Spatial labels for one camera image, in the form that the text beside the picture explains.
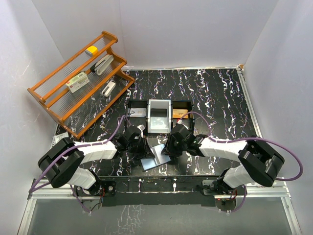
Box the black leather card holder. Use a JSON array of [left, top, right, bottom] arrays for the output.
[[140, 155, 171, 171]]

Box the black tray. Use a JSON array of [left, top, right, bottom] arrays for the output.
[[171, 100, 195, 132], [126, 100, 148, 135]]

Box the orange card in right tray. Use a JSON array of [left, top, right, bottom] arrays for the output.
[[173, 109, 188, 119]]

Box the right black tray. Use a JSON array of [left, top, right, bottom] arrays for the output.
[[171, 100, 195, 132]]

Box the orange wooden shelf rack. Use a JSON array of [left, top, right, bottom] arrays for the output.
[[28, 31, 135, 139]]

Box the left black tray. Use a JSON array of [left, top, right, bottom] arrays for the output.
[[126, 100, 148, 135]]

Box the small white stapler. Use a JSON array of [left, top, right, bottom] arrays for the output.
[[101, 81, 116, 97]]

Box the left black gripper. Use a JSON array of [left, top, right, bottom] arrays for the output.
[[127, 136, 155, 159]]

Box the white green card box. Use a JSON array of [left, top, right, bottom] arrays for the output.
[[66, 71, 89, 93]]

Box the aluminium frame rail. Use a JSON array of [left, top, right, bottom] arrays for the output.
[[18, 179, 301, 235]]

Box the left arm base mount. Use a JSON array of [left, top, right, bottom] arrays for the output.
[[70, 180, 116, 216]]

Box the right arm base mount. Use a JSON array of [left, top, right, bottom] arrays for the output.
[[198, 180, 247, 215]]

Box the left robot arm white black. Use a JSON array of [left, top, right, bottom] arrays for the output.
[[38, 125, 155, 195]]

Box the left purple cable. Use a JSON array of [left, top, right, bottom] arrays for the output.
[[28, 115, 133, 195]]

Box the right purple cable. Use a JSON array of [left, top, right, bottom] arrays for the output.
[[177, 111, 304, 182]]

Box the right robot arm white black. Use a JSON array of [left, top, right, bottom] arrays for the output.
[[162, 124, 285, 194]]

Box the white middle tray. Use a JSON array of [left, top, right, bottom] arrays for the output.
[[147, 99, 172, 134]]

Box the yellow white small box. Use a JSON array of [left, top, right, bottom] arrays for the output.
[[85, 46, 98, 57]]

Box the white black stapler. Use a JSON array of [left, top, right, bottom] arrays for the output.
[[90, 54, 114, 75]]

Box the purple cable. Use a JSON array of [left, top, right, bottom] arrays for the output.
[[28, 115, 133, 195], [177, 111, 304, 182]]

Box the white printed paper sheet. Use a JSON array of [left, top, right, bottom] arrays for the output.
[[52, 132, 69, 145]]

